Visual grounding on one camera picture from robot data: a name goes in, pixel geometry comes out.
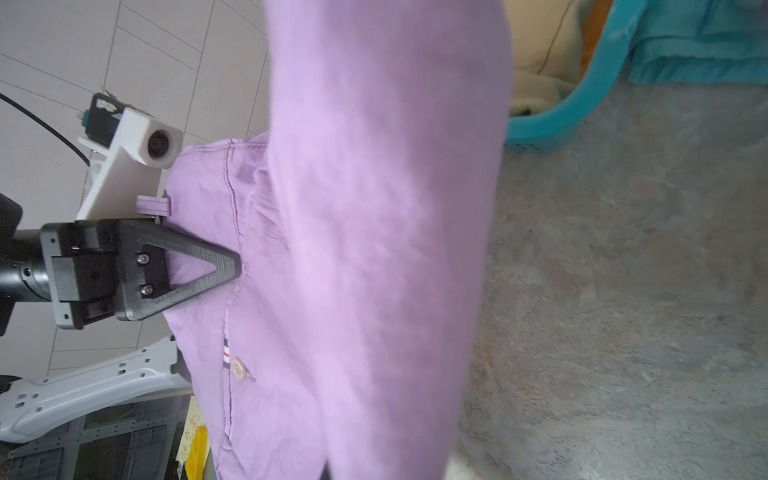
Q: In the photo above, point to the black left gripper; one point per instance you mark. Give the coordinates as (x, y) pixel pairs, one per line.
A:
(128, 269)

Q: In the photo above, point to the purple pants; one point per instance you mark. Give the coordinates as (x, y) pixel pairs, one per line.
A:
(362, 219)

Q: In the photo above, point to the khaki pants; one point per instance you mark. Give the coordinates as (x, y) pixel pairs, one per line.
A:
(547, 47)

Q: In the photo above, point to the orange pants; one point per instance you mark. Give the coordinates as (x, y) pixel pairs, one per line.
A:
(592, 30)

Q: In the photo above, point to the teal pants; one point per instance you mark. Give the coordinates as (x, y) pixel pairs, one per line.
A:
(700, 43)

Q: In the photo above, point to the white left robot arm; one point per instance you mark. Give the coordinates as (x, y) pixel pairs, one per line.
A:
(32, 407)

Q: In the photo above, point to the teal plastic laundry basket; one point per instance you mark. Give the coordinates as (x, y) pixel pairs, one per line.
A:
(555, 128)

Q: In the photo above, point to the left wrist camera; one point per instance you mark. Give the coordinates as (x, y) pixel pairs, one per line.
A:
(136, 149)

